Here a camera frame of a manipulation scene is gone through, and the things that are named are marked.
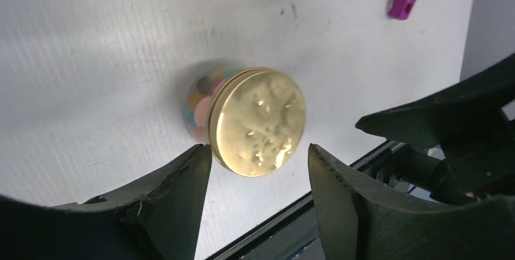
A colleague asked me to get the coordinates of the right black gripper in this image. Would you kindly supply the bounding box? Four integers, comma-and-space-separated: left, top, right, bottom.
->
355, 55, 514, 205

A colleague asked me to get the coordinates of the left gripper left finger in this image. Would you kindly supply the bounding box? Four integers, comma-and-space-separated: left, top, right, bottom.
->
1, 145, 212, 259

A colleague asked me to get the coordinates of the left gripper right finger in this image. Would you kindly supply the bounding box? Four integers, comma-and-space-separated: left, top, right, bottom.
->
308, 144, 514, 259

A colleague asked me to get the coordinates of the clear plastic cup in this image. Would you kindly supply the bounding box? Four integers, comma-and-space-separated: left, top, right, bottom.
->
183, 59, 246, 144

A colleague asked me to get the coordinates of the gold ring lid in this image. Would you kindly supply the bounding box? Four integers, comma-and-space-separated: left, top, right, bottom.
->
205, 67, 307, 177

